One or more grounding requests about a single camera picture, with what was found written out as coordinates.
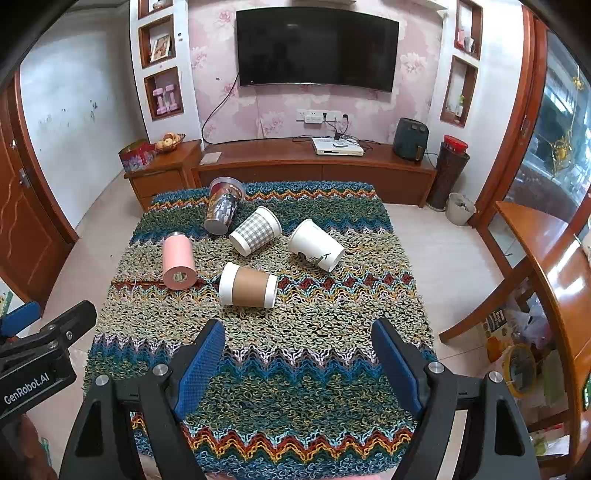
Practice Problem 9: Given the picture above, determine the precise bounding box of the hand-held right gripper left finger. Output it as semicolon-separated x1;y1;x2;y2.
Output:
59;318;227;480

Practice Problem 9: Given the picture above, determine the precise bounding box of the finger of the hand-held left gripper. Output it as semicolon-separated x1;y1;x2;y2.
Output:
0;300;98;363
0;302;41;341

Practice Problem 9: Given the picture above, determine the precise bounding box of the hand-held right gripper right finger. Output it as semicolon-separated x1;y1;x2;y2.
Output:
370;318;542;480

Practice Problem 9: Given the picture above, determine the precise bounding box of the brown sleeve white paper cup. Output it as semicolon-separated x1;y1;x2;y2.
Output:
218;261;279;308

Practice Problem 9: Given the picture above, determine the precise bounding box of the pink cup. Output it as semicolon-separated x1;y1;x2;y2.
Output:
162;232;198;291

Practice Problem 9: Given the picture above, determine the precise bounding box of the grey checkered paper cup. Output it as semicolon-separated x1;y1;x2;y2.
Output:
229;206;283;256

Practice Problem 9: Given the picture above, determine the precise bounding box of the white paper cup green print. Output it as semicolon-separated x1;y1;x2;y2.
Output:
288;219;345;273

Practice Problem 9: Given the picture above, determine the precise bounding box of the dark patterned cup clear lid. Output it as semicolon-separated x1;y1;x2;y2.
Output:
204;176;246;236

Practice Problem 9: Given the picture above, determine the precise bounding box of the multicoloured knitted blanket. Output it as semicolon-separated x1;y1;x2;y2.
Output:
82;181;438;476

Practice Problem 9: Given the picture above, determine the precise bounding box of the brown wooden door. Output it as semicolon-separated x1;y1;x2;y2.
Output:
0;83;79;305

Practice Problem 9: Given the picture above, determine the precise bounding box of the printed cardboard box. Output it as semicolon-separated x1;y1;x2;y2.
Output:
482;309;511;342

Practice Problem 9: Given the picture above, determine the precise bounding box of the yellow tape roll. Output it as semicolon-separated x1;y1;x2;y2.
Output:
501;344;539;398

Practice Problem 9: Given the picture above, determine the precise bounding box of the clear plastic bag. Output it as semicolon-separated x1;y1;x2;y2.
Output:
508;295;551;348

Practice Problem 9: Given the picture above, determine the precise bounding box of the small wooden side cabinet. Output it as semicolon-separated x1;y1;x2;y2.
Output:
124;140;204;212

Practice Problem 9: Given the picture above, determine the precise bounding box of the white plastic bucket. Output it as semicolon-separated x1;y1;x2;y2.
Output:
445;192;477;227

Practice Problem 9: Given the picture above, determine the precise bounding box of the red printed tin box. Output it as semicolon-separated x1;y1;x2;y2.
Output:
119;140;156;174

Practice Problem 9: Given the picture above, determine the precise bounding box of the brown wooden table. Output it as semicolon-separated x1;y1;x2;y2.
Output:
438;200;591;480

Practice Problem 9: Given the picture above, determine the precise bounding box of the tall dark wicker stand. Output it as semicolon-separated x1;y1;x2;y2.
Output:
426;142;471;212

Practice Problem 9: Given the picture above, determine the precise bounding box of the basket of fruit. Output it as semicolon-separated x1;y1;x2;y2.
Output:
154;132;186;153

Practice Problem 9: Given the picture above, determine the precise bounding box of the long wooden television cabinet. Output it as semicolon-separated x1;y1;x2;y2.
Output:
191;137;438;208

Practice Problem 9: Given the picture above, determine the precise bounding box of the white set-top box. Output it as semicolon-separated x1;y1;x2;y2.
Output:
311;137;365;157

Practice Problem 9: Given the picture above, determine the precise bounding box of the dark air fryer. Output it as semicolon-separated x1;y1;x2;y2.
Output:
394;117;430;161

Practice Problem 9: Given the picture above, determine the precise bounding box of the framed photo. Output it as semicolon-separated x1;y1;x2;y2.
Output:
150;34;172;63

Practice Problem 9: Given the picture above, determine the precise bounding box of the black flat television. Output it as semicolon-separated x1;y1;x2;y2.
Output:
236;8;400;93

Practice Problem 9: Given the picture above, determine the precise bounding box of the black television cable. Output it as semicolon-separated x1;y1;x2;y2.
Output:
201;83;241;144

